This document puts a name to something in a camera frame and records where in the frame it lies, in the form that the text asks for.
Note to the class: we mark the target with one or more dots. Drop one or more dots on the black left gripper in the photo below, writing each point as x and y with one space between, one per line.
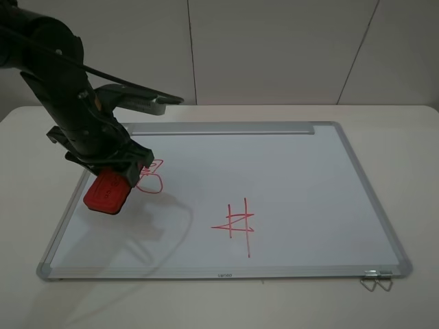
106 146

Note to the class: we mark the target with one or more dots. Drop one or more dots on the red felt whiteboard eraser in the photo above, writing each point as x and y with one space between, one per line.
108 193

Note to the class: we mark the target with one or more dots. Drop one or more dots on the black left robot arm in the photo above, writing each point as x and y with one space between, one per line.
49 58

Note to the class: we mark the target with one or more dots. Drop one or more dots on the grey whiteboard pen tray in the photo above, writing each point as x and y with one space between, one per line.
220 128

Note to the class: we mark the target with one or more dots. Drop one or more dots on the left metal hanging clip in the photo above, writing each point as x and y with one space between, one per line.
369 280

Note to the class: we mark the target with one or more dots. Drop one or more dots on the metal hanging clip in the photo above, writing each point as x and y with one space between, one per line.
369 280
384 280

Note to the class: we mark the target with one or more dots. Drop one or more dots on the right metal hanging clip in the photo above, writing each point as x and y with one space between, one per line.
384 280

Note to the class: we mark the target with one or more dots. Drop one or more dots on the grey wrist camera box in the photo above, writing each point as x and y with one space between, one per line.
147 101

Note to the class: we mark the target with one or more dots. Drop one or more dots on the white whiteboard with aluminium frame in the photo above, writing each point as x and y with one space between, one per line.
233 206

